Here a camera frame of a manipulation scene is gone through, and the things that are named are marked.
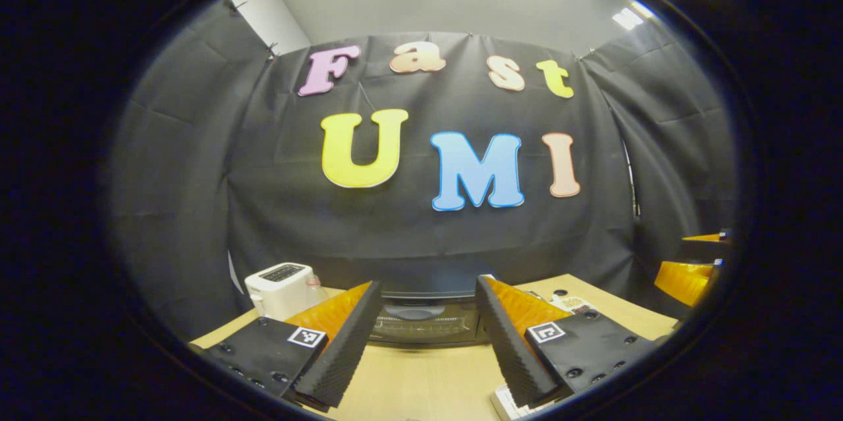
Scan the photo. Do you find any white divided dish with beans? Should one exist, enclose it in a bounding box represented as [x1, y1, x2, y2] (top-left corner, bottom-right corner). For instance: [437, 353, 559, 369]
[549, 295, 597, 316]

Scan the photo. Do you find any white toaster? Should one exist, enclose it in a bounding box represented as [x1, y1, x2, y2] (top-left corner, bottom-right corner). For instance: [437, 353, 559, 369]
[244, 263, 315, 322]

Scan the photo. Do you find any small ceiling light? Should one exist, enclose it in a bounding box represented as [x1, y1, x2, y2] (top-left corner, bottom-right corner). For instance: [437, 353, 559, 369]
[612, 2, 653, 32]

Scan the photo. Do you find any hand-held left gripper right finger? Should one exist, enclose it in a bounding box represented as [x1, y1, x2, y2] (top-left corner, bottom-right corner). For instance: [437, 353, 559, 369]
[474, 275, 659, 408]

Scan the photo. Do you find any clear plastic bottle red label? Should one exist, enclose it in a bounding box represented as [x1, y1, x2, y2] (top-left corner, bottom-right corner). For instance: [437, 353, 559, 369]
[304, 274, 329, 306]

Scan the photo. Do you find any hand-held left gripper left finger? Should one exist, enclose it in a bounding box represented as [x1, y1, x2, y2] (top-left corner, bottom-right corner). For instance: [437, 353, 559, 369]
[188, 279, 384, 410]

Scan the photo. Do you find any small white rectangular plate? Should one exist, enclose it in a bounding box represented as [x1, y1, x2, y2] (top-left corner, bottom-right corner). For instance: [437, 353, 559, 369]
[489, 385, 554, 420]

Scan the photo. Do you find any black backdrop cloth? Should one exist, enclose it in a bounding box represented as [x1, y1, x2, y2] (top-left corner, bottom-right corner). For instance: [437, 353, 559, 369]
[109, 0, 738, 343]

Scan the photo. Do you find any black electric oven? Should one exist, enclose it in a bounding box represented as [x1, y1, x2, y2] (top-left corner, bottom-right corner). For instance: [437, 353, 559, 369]
[369, 273, 493, 348]

